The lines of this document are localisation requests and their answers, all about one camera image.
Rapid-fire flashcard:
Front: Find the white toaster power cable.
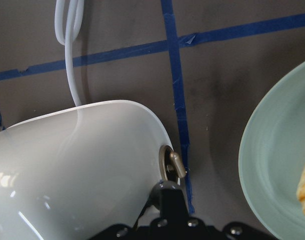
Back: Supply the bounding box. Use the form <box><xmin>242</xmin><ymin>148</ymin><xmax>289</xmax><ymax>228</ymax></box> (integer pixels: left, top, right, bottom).
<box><xmin>54</xmin><ymin>0</ymin><xmax>84</xmax><ymax>107</ymax></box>

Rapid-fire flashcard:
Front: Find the white toaster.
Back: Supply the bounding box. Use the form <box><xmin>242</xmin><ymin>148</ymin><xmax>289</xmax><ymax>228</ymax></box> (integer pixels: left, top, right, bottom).
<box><xmin>0</xmin><ymin>100</ymin><xmax>186</xmax><ymax>240</ymax></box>

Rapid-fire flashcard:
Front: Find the green plate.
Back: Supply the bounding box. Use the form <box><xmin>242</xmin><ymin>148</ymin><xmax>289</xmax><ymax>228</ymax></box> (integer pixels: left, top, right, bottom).
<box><xmin>238</xmin><ymin>61</ymin><xmax>305</xmax><ymax>240</ymax></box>

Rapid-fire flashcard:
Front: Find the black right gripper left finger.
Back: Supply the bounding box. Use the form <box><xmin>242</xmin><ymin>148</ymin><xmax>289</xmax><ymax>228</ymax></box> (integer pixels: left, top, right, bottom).
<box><xmin>90</xmin><ymin>189</ymin><xmax>177</xmax><ymax>240</ymax></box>

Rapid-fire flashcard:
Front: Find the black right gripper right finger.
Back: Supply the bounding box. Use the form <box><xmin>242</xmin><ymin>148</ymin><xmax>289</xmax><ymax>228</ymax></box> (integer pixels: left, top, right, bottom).
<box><xmin>172</xmin><ymin>189</ymin><xmax>275</xmax><ymax>240</ymax></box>

